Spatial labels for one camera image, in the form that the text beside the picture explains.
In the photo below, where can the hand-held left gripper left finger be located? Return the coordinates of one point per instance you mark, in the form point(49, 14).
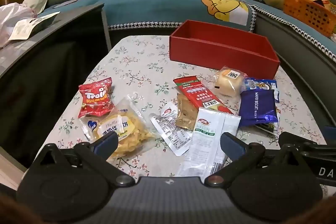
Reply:
point(106, 141)

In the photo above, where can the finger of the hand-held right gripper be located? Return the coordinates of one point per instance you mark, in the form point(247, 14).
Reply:
point(302, 142)
point(330, 132)

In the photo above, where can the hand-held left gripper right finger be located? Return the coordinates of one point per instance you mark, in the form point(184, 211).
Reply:
point(232, 144)

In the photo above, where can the long white green packet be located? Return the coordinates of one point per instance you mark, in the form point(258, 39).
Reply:
point(207, 140)

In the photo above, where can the yellow waffle packet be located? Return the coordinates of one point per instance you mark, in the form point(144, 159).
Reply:
point(131, 129)

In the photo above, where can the dark blue wafer packet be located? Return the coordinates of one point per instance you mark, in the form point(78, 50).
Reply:
point(257, 107)

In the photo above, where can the red gummy candy packet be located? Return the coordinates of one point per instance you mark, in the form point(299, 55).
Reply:
point(95, 98)

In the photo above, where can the gold foil snack packet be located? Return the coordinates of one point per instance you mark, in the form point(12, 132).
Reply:
point(185, 116)

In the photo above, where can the silver foil snack packet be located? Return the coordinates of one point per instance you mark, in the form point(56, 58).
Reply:
point(170, 132)

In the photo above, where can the long red snack packet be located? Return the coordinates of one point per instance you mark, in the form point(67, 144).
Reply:
point(195, 92)

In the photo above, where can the round pastry bun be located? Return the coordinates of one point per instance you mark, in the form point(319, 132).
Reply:
point(228, 81)

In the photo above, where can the blue white snack packet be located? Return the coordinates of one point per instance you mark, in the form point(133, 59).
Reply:
point(265, 85)

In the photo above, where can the red cardboard box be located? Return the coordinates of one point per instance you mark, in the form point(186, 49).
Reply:
point(223, 56)

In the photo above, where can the floral tablecloth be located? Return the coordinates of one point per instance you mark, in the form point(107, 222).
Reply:
point(136, 69)

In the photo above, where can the green sofa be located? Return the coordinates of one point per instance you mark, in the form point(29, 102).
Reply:
point(294, 50)

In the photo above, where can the orange plastic basket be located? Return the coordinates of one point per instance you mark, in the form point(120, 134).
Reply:
point(304, 10)

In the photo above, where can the white paper sheet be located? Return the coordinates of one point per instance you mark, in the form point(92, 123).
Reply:
point(29, 26)

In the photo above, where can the teal bear print sofa cover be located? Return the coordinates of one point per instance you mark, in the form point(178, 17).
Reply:
point(157, 8)

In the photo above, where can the white plastic bag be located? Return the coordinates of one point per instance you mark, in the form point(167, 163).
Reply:
point(11, 16)

